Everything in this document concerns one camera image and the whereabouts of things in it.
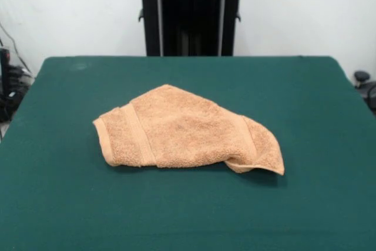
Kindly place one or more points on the black upright device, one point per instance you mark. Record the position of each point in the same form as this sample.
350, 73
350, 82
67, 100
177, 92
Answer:
5, 68

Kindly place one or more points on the orange terry towel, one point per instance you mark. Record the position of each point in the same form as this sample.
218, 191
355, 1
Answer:
182, 133

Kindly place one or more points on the black equipment pile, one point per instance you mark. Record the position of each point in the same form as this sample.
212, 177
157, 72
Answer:
13, 98

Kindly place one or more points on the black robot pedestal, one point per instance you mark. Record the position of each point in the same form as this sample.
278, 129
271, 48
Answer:
191, 13

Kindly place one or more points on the dark green table cloth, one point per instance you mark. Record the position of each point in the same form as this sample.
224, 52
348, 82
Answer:
88, 204

